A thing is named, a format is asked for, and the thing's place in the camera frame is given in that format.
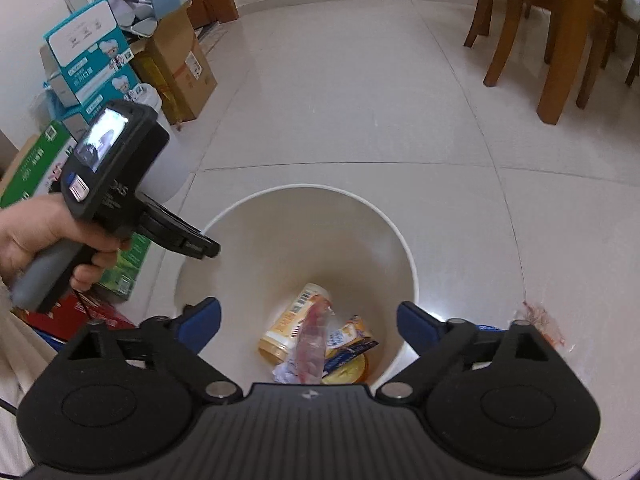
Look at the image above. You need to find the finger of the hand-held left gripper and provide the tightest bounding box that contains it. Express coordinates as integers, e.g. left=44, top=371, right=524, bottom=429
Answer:
left=144, top=204, right=221, bottom=244
left=146, top=224, right=222, bottom=261

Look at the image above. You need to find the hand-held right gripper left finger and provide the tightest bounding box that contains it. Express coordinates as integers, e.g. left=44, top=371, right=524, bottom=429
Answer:
left=52, top=297, right=243, bottom=402

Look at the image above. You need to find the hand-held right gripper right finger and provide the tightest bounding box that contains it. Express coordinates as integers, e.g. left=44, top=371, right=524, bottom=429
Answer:
left=376, top=301, right=572, bottom=404

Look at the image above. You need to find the small blue milk carton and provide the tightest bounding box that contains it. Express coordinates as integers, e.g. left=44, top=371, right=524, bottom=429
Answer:
left=322, top=314, right=381, bottom=386

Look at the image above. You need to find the yellow milk tea cup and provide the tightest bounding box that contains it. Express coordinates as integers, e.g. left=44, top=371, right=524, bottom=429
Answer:
left=258, top=282, right=333, bottom=365

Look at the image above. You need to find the white tissue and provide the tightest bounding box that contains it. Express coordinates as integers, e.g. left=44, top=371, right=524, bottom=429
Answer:
left=271, top=360, right=301, bottom=385

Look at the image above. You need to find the pink snack packet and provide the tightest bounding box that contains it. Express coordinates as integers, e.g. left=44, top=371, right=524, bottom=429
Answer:
left=295, top=296, right=335, bottom=385

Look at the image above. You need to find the white trash bin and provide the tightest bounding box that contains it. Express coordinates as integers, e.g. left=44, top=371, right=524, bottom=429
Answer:
left=174, top=183, right=419, bottom=396

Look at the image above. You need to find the clear wrapper with red print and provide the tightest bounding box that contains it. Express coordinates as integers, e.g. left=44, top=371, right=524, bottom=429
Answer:
left=522, top=301, right=568, bottom=350

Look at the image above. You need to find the person's left hand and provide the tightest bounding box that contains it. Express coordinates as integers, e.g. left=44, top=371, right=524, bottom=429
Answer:
left=0, top=193, right=133, bottom=292

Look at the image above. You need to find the teal white carton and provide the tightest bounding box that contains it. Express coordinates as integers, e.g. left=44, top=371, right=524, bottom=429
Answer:
left=47, top=62, right=144, bottom=125
left=41, top=0, right=132, bottom=78

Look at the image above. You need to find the green printed carton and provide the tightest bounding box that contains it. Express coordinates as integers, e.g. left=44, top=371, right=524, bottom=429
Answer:
left=0, top=120, right=153, bottom=302

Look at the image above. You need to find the brown cardboard box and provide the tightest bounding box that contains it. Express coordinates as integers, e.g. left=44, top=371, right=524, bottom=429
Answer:
left=131, top=0, right=218, bottom=126

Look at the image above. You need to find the red box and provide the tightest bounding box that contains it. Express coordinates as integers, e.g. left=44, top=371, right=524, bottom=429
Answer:
left=25, top=292, right=136, bottom=343

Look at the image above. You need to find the grey blue plastic item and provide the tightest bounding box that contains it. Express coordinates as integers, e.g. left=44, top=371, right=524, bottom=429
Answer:
left=95, top=0, right=181, bottom=38

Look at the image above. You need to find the wooden chair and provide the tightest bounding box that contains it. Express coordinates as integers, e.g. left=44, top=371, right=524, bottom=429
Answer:
left=464, top=0, right=531, bottom=87
left=575, top=0, right=640, bottom=111

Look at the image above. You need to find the wooden dining table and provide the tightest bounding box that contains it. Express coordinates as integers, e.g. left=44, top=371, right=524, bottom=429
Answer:
left=537, top=0, right=601, bottom=125

